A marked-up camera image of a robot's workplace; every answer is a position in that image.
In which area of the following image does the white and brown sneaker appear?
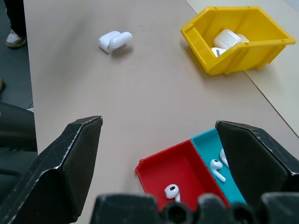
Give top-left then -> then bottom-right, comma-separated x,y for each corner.
6,29 -> 27,49

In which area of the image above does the red plastic tray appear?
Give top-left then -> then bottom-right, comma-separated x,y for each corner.
134,140 -> 230,212

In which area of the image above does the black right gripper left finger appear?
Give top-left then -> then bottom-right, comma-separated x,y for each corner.
0,115 -> 104,224

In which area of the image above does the teal plastic tray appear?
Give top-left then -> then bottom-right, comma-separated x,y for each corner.
190,128 -> 248,205

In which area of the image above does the white earbud case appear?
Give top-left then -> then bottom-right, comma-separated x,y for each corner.
98,30 -> 134,54

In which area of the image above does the yellow plastic bin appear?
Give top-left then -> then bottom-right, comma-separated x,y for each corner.
180,6 -> 297,76

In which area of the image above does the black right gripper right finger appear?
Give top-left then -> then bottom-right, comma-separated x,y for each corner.
215,120 -> 299,207

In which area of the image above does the person's dark trouser leg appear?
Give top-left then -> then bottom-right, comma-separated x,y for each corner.
3,0 -> 27,37

